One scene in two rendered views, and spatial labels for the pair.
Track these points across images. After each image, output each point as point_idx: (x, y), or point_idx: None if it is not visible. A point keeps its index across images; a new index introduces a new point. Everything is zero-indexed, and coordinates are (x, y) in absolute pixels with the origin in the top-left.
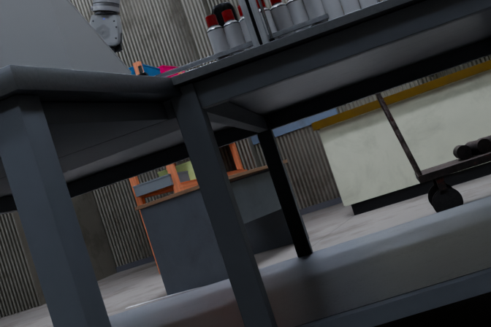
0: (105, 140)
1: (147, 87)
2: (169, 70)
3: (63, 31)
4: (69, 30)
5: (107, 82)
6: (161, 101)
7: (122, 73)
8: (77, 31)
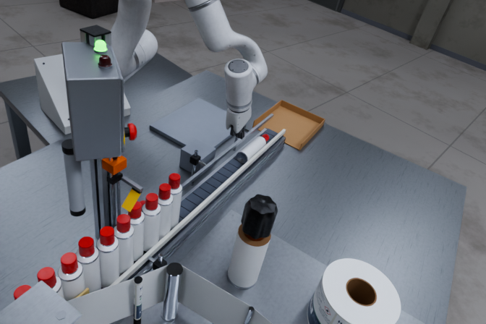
0: None
1: (36, 134)
2: (194, 174)
3: (38, 87)
4: (40, 88)
5: (19, 114)
6: None
7: (60, 123)
8: (43, 91)
